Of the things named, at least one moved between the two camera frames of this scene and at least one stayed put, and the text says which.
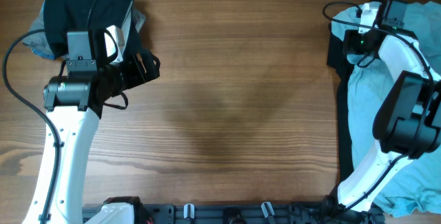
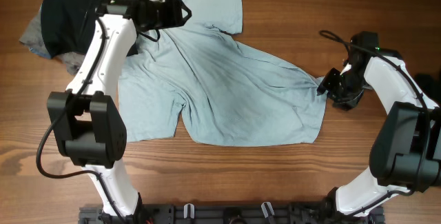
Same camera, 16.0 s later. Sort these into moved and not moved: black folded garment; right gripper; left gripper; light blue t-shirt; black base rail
Moved: light blue t-shirt; left gripper; right gripper
Not moved: black folded garment; black base rail
